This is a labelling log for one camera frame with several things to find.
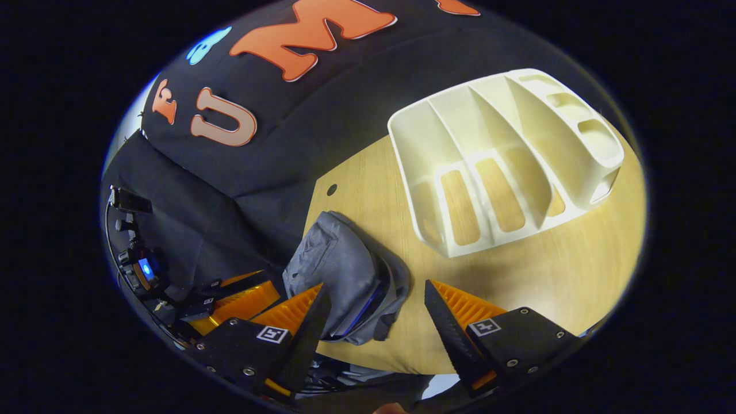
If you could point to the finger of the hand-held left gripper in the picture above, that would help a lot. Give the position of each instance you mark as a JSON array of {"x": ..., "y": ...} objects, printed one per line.
[
  {"x": 230, "y": 283},
  {"x": 241, "y": 302}
]

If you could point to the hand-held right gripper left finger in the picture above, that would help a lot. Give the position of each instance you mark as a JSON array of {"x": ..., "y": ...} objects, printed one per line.
[{"x": 305, "y": 339}]

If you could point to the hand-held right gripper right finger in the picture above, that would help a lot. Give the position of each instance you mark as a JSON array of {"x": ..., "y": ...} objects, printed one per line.
[{"x": 451, "y": 339}]

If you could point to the grey schoolbag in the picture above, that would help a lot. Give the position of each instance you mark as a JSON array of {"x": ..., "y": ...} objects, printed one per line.
[{"x": 333, "y": 259}]

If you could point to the white bookshelf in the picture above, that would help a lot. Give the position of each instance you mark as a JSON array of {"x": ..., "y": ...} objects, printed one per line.
[{"x": 431, "y": 138}]

